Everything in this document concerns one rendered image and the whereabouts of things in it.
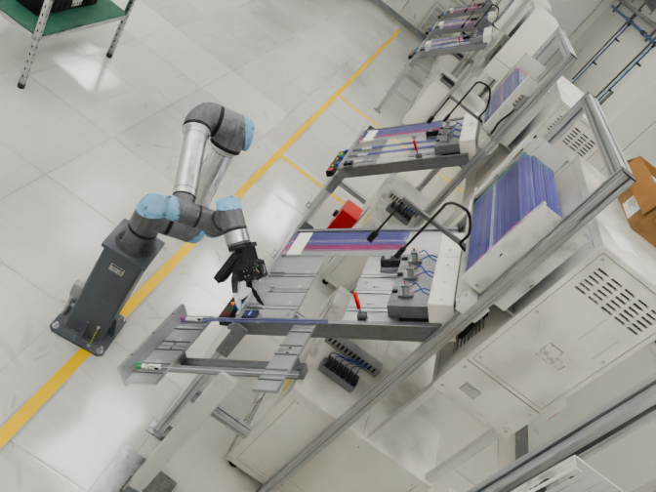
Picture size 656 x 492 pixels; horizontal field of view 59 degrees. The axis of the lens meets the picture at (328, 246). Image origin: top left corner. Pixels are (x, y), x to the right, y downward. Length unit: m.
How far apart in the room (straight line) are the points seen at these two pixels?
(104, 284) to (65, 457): 0.64
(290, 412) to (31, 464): 0.92
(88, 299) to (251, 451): 0.90
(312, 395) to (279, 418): 0.18
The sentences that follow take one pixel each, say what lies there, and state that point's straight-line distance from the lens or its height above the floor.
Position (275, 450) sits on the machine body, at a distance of 2.44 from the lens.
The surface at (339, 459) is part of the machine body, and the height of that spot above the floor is 0.45.
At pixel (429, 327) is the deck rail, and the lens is 1.86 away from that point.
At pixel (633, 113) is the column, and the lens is 4.93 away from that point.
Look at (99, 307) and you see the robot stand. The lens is 2.54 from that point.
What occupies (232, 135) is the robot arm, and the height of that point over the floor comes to 1.13.
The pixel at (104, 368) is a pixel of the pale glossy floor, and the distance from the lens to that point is 2.66.
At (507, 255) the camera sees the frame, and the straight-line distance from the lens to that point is 1.69.
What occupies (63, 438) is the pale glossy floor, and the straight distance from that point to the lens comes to 2.47.
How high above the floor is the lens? 2.15
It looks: 32 degrees down
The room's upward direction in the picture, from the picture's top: 40 degrees clockwise
